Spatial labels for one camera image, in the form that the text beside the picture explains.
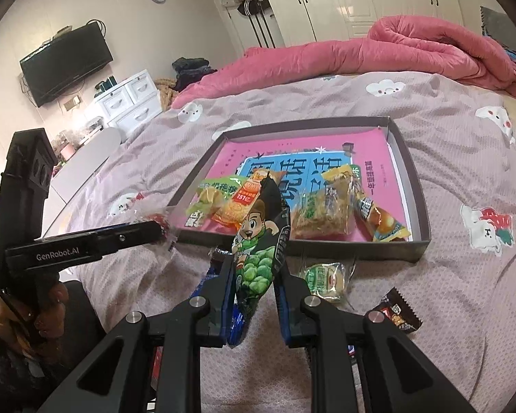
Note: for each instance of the black wall television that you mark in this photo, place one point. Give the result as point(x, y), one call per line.
point(64, 64)

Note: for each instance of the white table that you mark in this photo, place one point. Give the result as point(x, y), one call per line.
point(81, 167)

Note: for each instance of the grey cardboard box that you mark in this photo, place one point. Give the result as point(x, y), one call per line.
point(348, 251)

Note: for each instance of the wall socket plate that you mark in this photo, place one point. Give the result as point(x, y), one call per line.
point(73, 103)

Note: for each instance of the blue cookie packet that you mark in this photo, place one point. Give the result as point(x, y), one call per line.
point(241, 327)

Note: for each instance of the brown chocolate bar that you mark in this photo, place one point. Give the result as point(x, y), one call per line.
point(397, 309)

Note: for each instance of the clear crispy snack packet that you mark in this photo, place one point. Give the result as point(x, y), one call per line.
point(322, 211)

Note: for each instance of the yellow cartoon snack packet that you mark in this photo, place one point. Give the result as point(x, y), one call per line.
point(382, 221)

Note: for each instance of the black green pea packet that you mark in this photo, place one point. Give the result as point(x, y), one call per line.
point(258, 232)

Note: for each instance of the pink book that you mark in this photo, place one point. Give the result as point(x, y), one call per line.
point(249, 150)

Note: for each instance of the green label pastry packet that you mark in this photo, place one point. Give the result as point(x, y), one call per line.
point(327, 279)

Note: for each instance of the clear brown pastry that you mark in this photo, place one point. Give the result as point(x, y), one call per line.
point(159, 223)

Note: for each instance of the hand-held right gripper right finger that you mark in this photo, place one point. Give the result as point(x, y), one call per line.
point(284, 318)

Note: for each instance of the mauve printed bed sheet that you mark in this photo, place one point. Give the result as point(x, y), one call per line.
point(456, 172)

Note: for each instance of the white door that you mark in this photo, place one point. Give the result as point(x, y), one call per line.
point(230, 30)

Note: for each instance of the dark green container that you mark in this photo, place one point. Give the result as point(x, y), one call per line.
point(105, 84)

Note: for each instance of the person's left hand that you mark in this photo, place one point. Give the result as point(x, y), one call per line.
point(8, 322)

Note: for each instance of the person's left forearm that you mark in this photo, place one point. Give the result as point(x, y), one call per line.
point(4, 378)

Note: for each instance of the orange rice cracker packet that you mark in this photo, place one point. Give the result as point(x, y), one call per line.
point(241, 200)

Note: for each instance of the pink quilt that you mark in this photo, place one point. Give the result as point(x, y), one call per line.
point(370, 51)

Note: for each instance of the clear plastic box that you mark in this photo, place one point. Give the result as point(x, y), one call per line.
point(90, 129)

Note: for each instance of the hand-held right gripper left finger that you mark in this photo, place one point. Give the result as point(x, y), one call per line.
point(228, 309)

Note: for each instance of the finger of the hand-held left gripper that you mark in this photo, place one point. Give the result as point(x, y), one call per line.
point(112, 227)
point(129, 238)

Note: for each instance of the white drawer cabinet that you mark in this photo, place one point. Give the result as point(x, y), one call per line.
point(129, 99)

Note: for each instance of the green yellow pickle packet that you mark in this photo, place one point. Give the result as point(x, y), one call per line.
point(206, 202)

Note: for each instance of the pink box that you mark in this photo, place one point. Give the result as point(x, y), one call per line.
point(67, 151)

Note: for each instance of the pile of dark clothes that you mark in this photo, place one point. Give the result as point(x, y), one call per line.
point(191, 69)

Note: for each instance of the brown plush blanket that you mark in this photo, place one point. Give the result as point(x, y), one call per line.
point(167, 90)

